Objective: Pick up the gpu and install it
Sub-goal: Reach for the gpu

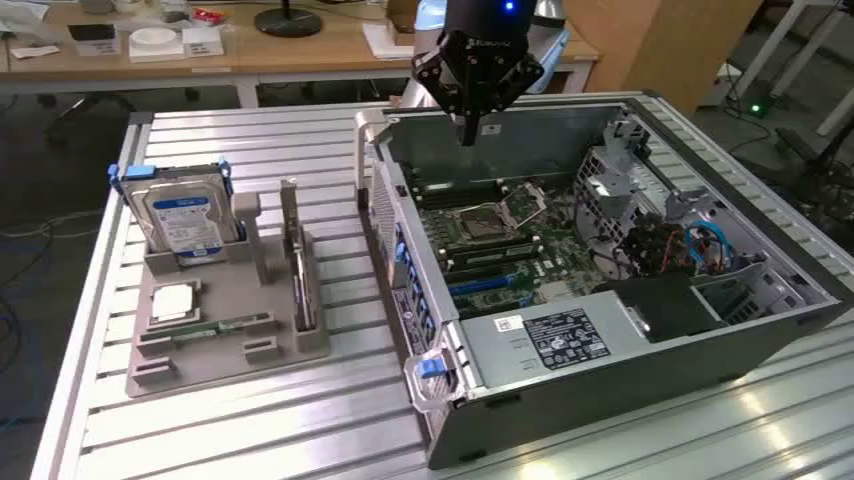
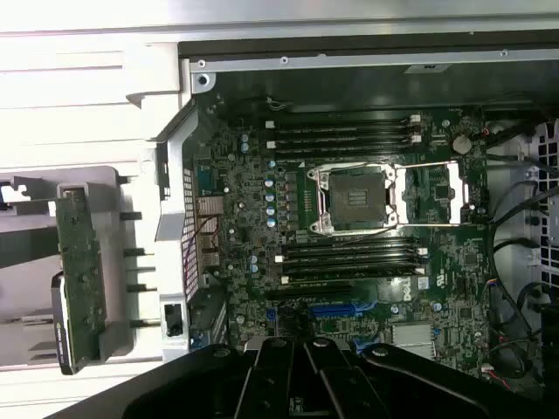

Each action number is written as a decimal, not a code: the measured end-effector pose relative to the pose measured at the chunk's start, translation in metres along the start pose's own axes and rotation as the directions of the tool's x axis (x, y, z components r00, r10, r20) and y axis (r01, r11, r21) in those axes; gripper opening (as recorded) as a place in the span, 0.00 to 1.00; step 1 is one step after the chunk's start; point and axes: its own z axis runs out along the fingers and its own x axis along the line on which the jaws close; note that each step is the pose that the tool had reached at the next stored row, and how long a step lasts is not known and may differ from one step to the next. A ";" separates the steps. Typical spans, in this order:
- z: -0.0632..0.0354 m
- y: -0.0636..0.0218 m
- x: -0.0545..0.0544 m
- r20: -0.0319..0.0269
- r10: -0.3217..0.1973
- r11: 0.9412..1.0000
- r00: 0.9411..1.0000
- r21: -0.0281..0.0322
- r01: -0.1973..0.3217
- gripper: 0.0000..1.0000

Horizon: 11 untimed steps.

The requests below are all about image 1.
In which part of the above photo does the RAM stick with white label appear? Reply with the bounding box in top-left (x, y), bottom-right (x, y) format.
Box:
top-left (439, 242), bottom-right (542, 266)

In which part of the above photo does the open black PC case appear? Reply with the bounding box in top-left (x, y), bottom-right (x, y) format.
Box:
top-left (352, 97), bottom-right (854, 471)

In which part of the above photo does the grey printed parts rack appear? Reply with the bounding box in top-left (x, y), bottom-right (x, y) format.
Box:
top-left (124, 191), bottom-right (334, 399)

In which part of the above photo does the grey power supply unit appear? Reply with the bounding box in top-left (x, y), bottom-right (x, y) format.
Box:
top-left (459, 292), bottom-right (652, 389)

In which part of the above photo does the plain white box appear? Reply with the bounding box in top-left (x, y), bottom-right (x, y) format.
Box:
top-left (180, 27), bottom-right (224, 58)

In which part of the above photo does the silver hard disk blue label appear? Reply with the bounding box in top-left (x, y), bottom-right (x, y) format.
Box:
top-left (125, 169), bottom-right (236, 266)

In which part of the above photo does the graphics card with metal bracket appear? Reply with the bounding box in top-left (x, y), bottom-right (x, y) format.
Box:
top-left (277, 178), bottom-right (320, 334)

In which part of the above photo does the metal disk bay cage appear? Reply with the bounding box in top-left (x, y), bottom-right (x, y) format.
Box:
top-left (572, 144), bottom-right (675, 241)

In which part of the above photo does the white box black top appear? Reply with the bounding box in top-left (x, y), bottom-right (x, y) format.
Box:
top-left (68, 23), bottom-right (123, 57)

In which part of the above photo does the blue data wire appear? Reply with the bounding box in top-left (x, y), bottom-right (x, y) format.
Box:
top-left (686, 219), bottom-right (739, 274)

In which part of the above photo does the wooden desk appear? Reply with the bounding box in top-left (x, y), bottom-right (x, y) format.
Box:
top-left (0, 0), bottom-right (602, 96)

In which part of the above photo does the white box round dish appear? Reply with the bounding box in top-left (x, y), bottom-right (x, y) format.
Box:
top-left (128, 28), bottom-right (185, 64)

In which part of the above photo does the blue case latch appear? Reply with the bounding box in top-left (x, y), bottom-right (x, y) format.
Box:
top-left (412, 352), bottom-right (446, 381)

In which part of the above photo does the black plastic shroud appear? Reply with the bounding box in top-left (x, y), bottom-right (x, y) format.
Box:
top-left (592, 274), bottom-right (728, 344)

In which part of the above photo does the white paper stack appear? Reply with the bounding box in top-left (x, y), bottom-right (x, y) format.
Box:
top-left (362, 22), bottom-right (416, 62)

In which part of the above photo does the green motherboard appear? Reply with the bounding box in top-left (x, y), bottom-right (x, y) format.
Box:
top-left (399, 164), bottom-right (626, 321)

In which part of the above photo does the CPU socket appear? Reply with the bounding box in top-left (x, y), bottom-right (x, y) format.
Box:
top-left (452, 204), bottom-right (512, 242)

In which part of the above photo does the silver CPU chip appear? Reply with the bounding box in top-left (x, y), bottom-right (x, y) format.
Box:
top-left (149, 286), bottom-right (199, 322)

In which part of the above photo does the black office chair base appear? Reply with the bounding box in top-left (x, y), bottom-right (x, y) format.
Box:
top-left (37, 87), bottom-right (203, 147)

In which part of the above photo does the wooden cabinet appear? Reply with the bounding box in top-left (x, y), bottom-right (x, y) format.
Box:
top-left (566, 0), bottom-right (766, 114)

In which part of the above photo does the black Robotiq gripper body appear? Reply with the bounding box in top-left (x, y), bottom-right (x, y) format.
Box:
top-left (436, 0), bottom-right (539, 119)

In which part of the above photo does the black round lamp base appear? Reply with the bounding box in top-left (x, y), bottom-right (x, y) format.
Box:
top-left (252, 0), bottom-right (325, 39)

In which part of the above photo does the blue expansion slot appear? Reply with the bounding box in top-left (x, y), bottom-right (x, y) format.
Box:
top-left (447, 273), bottom-right (528, 298)

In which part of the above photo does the blue label hard drive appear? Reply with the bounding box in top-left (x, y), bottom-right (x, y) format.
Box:
top-left (108, 157), bottom-right (248, 262)

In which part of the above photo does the white desk frame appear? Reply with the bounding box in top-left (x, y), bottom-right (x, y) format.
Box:
top-left (730, 0), bottom-right (854, 137)

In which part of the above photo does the metal socket cover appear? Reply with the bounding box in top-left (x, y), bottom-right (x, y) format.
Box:
top-left (499, 179), bottom-right (552, 226)

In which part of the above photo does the brown cardboard box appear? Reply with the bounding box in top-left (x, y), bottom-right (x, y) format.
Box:
top-left (386, 0), bottom-right (419, 34)

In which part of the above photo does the black power wire bundle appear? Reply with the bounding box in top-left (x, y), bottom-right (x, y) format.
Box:
top-left (626, 213), bottom-right (688, 277)

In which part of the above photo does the blue card retainer strip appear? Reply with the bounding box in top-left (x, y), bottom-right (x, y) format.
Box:
top-left (391, 224), bottom-right (439, 346)

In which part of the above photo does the green RAM stick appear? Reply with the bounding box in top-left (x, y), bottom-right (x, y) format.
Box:
top-left (147, 313), bottom-right (272, 342)

